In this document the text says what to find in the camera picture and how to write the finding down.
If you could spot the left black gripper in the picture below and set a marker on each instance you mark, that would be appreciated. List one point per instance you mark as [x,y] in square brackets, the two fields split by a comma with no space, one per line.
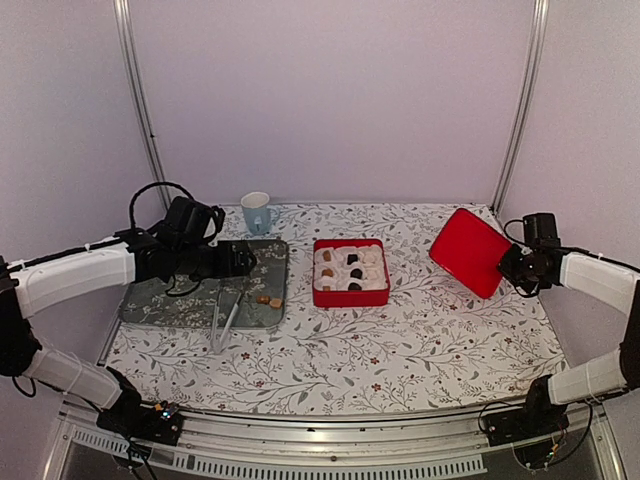
[227,267]

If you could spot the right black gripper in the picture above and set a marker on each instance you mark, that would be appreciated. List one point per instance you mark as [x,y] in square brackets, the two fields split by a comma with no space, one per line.
[504,267]

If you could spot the red box lid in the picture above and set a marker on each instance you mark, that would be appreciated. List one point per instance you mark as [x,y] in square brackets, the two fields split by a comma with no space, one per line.
[470,250]

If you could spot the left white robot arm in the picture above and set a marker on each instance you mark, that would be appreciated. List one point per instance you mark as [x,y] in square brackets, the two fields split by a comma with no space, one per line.
[128,257]

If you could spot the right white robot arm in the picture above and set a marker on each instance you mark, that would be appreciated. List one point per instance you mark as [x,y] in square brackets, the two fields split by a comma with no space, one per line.
[594,306]

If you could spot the red chocolate box base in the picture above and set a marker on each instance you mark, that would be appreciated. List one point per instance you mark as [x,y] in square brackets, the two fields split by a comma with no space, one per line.
[350,299]

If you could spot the green floral tray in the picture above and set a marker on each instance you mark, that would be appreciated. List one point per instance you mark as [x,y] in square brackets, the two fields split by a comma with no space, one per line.
[260,280]

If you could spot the light blue mug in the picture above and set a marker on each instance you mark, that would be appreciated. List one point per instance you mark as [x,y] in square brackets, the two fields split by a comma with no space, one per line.
[259,215]

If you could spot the white plastic box insert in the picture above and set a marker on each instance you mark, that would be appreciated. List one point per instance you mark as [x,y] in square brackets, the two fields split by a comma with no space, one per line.
[369,256]

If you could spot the floral tablecloth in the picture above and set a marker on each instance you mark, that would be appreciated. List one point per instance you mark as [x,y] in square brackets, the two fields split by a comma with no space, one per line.
[434,345]

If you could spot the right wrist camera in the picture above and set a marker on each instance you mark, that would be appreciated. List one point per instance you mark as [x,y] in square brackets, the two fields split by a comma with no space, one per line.
[540,230]

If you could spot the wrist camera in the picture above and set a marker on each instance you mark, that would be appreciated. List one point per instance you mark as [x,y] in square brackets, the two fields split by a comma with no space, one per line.
[189,222]
[540,230]

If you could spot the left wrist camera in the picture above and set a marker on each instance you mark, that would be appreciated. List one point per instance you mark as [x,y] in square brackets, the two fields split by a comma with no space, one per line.
[189,222]

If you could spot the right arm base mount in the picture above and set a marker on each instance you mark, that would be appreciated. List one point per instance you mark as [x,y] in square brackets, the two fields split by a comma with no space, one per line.
[536,417]

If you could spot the front aluminium rail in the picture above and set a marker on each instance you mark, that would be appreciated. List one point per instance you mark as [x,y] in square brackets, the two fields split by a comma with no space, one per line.
[439,444]

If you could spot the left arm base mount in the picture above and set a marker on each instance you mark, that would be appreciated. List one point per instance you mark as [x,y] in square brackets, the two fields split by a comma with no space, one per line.
[129,417]

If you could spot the right aluminium frame post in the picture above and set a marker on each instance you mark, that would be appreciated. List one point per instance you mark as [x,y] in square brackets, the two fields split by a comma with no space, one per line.
[525,99]

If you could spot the aluminium frame post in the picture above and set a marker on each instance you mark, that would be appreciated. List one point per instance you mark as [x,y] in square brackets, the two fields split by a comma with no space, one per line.
[133,73]
[525,99]

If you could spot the left aluminium frame post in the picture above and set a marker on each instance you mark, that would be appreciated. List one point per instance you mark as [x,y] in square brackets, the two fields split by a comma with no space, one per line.
[133,73]

